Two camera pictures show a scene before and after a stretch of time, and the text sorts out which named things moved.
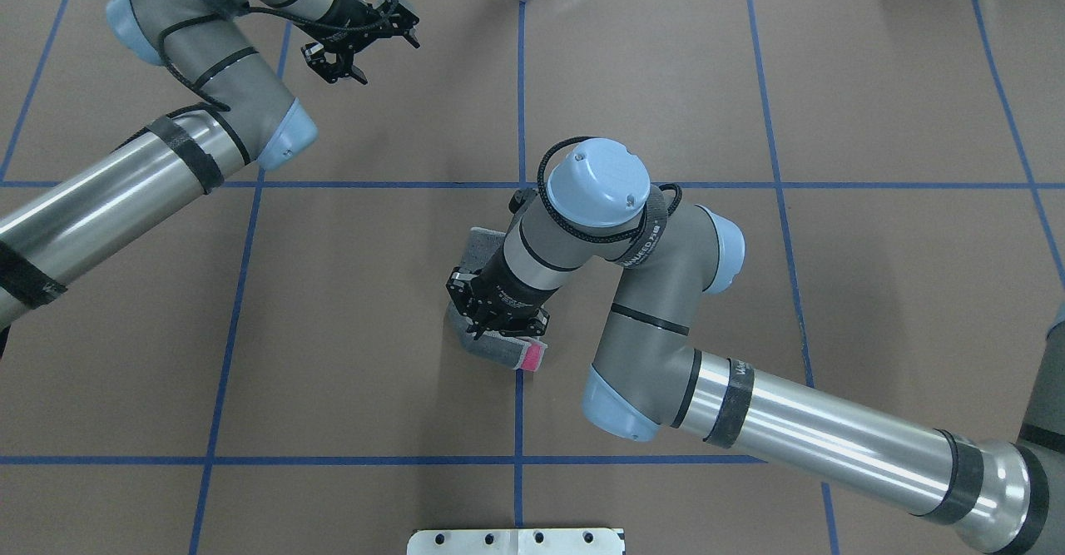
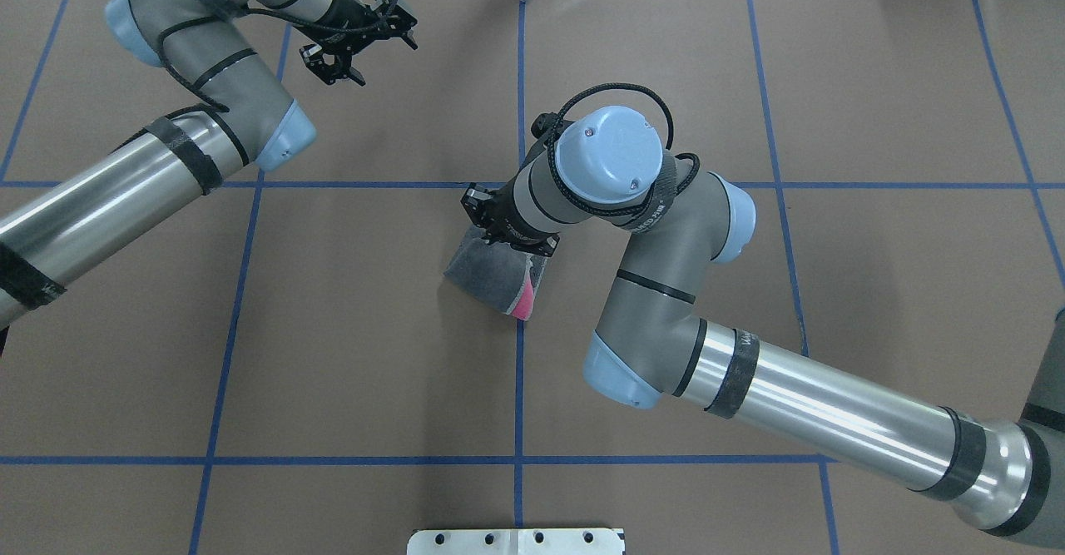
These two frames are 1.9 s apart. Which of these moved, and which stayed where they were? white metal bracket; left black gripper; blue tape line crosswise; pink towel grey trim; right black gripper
Moved: pink towel grey trim; left black gripper
Stayed: white metal bracket; blue tape line crosswise; right black gripper
